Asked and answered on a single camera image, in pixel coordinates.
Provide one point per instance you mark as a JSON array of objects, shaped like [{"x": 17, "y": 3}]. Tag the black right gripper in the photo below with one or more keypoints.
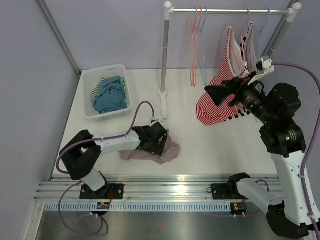
[{"x": 235, "y": 85}]

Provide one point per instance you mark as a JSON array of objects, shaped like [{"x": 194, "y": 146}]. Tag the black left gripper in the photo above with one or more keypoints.
[{"x": 157, "y": 148}]

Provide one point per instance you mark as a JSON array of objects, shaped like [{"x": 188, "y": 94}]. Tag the pink lilac tank top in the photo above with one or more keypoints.
[{"x": 171, "y": 151}]

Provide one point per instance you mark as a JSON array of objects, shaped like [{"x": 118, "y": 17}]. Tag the blue tank top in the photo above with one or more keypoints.
[{"x": 110, "y": 97}]

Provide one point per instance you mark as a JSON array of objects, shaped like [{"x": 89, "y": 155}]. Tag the green striped tank top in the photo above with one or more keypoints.
[{"x": 118, "y": 79}]

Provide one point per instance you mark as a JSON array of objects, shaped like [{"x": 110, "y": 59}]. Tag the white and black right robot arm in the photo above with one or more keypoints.
[{"x": 284, "y": 140}]

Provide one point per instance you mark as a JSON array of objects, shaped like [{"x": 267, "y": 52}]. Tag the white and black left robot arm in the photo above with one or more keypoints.
[{"x": 80, "y": 155}]

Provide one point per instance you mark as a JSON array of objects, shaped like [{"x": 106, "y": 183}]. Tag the red striped tank top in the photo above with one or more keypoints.
[{"x": 213, "y": 106}]

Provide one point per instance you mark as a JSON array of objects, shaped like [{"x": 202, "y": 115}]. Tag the black white striped tank top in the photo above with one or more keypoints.
[{"x": 251, "y": 55}]

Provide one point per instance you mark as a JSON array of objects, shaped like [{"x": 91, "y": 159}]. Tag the light blue end hanger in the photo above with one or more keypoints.
[{"x": 260, "y": 32}]

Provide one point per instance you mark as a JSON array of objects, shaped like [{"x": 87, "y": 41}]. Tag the white plastic laundry basket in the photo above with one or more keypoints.
[{"x": 90, "y": 78}]

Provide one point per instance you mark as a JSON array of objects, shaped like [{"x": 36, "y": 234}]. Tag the silver white clothes rack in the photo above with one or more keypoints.
[{"x": 288, "y": 16}]

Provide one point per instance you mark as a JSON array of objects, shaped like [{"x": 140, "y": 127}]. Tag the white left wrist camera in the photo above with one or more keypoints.
[{"x": 155, "y": 120}]

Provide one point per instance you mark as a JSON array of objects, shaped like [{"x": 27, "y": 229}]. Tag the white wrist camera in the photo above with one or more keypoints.
[
  {"x": 264, "y": 67},
  {"x": 155, "y": 120}
]

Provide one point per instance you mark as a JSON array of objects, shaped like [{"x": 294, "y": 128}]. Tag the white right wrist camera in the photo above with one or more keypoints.
[{"x": 264, "y": 67}]

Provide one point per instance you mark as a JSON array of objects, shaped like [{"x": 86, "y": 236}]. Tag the aluminium mounting rail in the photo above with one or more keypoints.
[{"x": 143, "y": 188}]

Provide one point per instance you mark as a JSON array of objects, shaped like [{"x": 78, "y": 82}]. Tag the white slotted cable duct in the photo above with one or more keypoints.
[{"x": 133, "y": 206}]

